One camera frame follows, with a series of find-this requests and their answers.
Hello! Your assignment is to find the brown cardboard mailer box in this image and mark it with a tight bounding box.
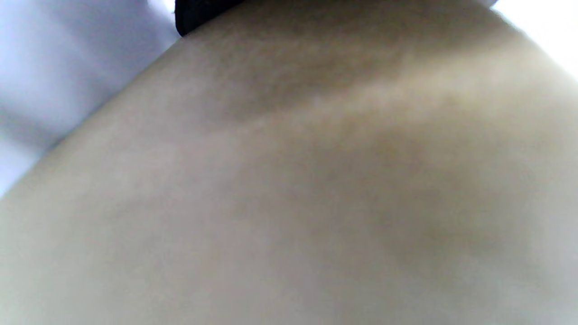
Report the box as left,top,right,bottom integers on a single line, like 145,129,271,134
0,0,578,325

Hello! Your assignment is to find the person's left hand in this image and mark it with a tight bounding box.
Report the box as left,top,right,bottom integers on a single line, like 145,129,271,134
174,0,247,38

